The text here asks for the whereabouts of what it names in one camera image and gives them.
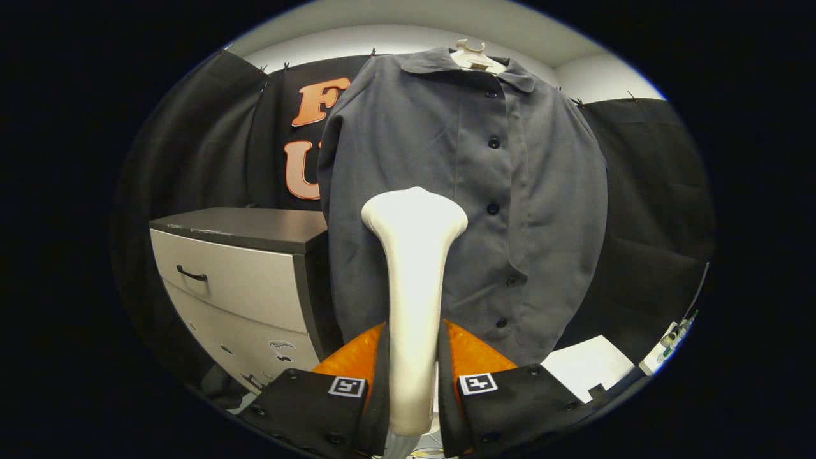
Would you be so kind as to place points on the dark grey button shirt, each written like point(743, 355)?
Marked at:
point(542, 210)

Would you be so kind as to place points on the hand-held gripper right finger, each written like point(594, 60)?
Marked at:
point(445, 408)

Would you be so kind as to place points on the white mannequin torso stand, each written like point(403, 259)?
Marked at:
point(473, 58)

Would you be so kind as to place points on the grey drawer cabinet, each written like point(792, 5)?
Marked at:
point(242, 287)

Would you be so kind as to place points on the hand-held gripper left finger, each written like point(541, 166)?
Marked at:
point(380, 408)

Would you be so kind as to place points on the black backdrop cloth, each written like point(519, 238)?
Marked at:
point(650, 204)

